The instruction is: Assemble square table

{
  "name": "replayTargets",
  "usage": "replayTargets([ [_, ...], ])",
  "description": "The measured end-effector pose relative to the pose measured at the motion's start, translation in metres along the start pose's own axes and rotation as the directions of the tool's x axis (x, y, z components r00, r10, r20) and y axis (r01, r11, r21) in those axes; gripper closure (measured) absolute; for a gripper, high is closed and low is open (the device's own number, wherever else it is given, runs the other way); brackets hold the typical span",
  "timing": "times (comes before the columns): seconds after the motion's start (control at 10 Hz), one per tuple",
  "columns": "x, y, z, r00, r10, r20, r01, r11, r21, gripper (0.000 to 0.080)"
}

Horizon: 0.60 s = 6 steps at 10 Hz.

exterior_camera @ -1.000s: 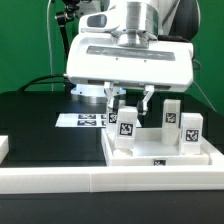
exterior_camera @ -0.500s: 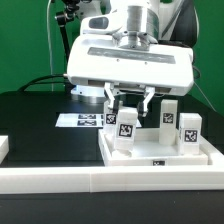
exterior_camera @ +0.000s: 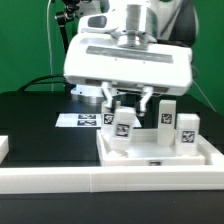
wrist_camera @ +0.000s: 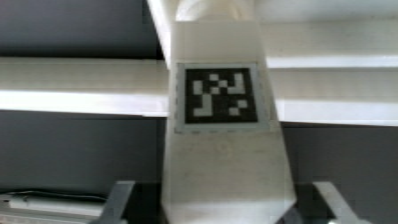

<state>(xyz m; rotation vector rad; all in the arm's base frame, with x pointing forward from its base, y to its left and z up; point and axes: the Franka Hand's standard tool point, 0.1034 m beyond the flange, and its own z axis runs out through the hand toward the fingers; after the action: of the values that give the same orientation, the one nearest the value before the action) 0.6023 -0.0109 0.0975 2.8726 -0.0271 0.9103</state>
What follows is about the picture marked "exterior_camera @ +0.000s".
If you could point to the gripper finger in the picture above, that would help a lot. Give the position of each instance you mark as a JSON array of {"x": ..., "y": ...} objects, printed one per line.
[
  {"x": 145, "y": 97},
  {"x": 110, "y": 102}
]

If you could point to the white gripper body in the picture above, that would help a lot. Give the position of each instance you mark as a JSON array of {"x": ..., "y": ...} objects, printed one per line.
[{"x": 130, "y": 51}]

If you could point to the white square table top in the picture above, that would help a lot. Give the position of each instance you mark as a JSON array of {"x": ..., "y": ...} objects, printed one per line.
[{"x": 143, "y": 151}]

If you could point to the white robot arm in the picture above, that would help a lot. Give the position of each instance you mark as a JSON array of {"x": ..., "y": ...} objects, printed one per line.
[{"x": 182, "y": 20}]

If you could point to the white sheet with tag markers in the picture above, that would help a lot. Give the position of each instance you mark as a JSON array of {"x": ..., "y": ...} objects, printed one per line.
[{"x": 78, "y": 120}]

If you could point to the white U-shaped obstacle fence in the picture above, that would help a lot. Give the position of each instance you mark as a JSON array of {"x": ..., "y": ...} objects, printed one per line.
[{"x": 109, "y": 179}]

